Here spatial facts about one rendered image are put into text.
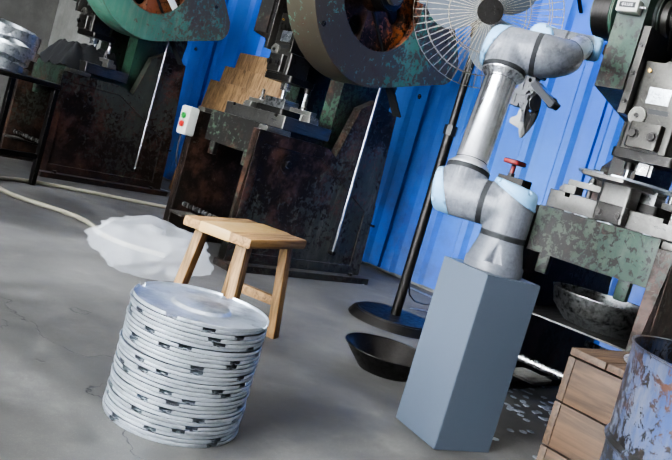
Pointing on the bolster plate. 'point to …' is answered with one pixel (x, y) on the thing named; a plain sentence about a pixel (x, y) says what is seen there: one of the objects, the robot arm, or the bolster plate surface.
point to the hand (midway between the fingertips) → (523, 134)
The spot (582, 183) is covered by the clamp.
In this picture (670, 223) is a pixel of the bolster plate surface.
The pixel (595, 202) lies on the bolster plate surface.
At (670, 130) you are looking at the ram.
